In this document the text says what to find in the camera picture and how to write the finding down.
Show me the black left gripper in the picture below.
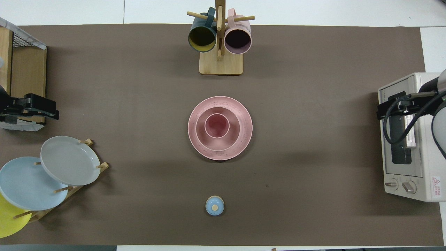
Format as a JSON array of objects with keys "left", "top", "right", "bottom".
[{"left": 0, "top": 85, "right": 60, "bottom": 125}]

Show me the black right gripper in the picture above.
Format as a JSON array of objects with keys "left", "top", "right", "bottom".
[{"left": 377, "top": 77, "right": 442, "bottom": 121}]

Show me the pink tumbler cup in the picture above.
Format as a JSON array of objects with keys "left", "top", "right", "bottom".
[{"left": 204, "top": 113, "right": 230, "bottom": 139}]

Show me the pink bowl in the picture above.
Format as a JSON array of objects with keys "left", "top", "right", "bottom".
[{"left": 195, "top": 106, "right": 241, "bottom": 152}]

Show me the grey plate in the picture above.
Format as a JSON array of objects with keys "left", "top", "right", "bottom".
[{"left": 40, "top": 136, "right": 101, "bottom": 186}]

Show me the beige toaster oven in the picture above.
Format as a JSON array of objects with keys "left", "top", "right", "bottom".
[{"left": 378, "top": 73, "right": 446, "bottom": 203}]

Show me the light blue plate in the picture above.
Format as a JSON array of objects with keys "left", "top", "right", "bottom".
[{"left": 0, "top": 157, "right": 69, "bottom": 211}]

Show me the brown table mat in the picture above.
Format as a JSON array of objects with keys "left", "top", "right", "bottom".
[{"left": 0, "top": 24, "right": 445, "bottom": 246}]

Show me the wooden plate rack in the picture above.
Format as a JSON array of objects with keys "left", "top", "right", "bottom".
[{"left": 14, "top": 139, "right": 109, "bottom": 223}]

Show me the yellow plate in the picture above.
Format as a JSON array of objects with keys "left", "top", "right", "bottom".
[{"left": 0, "top": 193, "right": 32, "bottom": 238}]

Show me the pink speckled plate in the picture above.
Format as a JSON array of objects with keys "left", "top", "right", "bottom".
[{"left": 187, "top": 96, "right": 253, "bottom": 161}]

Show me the pink mug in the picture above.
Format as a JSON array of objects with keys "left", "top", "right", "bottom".
[{"left": 224, "top": 8, "right": 252, "bottom": 55}]

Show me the dark teal mug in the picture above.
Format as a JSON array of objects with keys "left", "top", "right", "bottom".
[{"left": 188, "top": 7, "right": 217, "bottom": 53}]

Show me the wooden mug tree stand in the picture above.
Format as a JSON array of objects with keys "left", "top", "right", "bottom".
[{"left": 187, "top": 0, "right": 255, "bottom": 76}]

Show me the blue lid with wooden knob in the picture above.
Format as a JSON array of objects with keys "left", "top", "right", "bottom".
[{"left": 205, "top": 196, "right": 225, "bottom": 216}]

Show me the wooden shelf with wire mesh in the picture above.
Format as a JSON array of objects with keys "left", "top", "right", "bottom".
[{"left": 0, "top": 17, "right": 47, "bottom": 132}]

